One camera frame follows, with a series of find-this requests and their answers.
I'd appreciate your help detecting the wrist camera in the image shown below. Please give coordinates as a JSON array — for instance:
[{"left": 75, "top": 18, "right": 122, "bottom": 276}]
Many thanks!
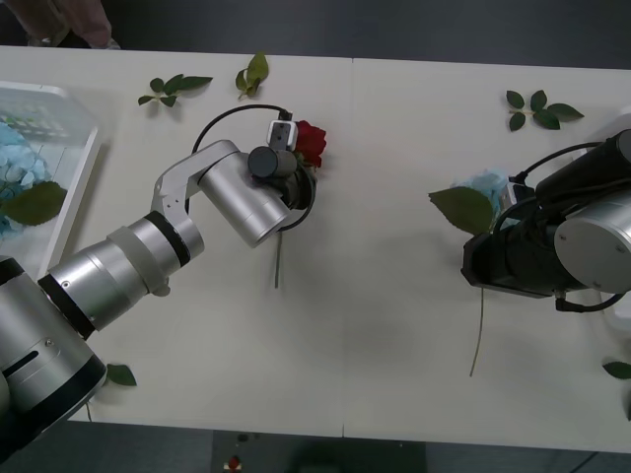
[
  {"left": 496, "top": 179, "right": 532, "bottom": 214},
  {"left": 266, "top": 119, "right": 299, "bottom": 152}
]

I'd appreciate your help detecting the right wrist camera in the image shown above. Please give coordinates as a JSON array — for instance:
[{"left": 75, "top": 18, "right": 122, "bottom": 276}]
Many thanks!
[{"left": 496, "top": 179, "right": 532, "bottom": 214}]

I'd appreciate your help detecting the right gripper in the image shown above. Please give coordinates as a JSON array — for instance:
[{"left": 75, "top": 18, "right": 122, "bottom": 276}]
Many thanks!
[{"left": 459, "top": 231, "right": 558, "bottom": 299}]

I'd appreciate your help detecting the green twig with two leaves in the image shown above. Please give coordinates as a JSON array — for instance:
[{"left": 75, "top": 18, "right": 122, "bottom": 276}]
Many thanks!
[{"left": 85, "top": 363, "right": 138, "bottom": 423}]

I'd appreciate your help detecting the red rose with short stem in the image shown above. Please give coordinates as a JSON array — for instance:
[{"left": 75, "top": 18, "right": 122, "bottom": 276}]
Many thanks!
[{"left": 274, "top": 120, "right": 328, "bottom": 290}]

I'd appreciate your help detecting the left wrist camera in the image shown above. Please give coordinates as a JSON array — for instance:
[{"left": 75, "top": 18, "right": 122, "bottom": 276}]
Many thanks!
[{"left": 266, "top": 119, "right": 299, "bottom": 152}]

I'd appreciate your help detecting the light green leaf twig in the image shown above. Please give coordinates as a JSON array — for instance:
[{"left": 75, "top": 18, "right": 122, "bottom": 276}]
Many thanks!
[{"left": 235, "top": 50, "right": 270, "bottom": 102}]

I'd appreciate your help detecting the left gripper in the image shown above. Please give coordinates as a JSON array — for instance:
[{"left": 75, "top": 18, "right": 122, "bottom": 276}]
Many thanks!
[{"left": 279, "top": 169, "right": 316, "bottom": 211}]

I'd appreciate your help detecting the shallow white box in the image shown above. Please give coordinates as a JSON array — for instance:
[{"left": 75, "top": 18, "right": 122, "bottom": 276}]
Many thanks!
[
  {"left": 0, "top": 81, "right": 105, "bottom": 277},
  {"left": 603, "top": 103, "right": 631, "bottom": 341}
]

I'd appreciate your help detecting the person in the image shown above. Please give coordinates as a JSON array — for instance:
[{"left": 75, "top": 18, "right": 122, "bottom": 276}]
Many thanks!
[{"left": 9, "top": 0, "right": 122, "bottom": 50}]

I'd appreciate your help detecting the green twig with several leaves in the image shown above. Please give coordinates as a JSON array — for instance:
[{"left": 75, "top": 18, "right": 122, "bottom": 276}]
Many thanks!
[
  {"left": 506, "top": 90, "right": 586, "bottom": 132},
  {"left": 137, "top": 73, "right": 214, "bottom": 108}
]

